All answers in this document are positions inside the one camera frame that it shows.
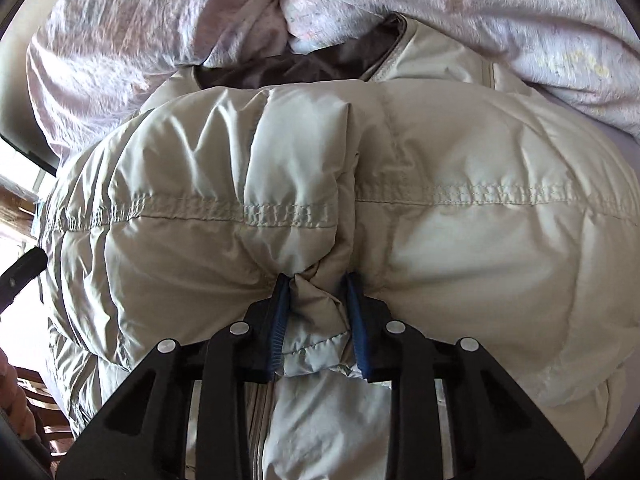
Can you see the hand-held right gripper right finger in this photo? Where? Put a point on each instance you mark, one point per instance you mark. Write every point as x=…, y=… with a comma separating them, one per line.
x=356, y=320

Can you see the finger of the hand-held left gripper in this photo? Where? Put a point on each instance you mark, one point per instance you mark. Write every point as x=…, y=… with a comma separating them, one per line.
x=25, y=266

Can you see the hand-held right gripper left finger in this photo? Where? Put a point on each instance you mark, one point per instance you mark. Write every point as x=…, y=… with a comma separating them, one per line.
x=279, y=320

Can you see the off-white down jacket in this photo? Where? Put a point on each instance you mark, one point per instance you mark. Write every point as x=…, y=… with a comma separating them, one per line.
x=450, y=240

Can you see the person's left forearm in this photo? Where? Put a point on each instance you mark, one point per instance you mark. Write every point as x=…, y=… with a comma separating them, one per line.
x=10, y=390

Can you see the dark wooden furniture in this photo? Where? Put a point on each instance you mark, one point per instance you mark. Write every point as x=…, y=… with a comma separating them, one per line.
x=47, y=410

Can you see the pink floral duvet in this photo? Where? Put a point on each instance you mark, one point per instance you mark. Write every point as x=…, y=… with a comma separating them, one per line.
x=125, y=35

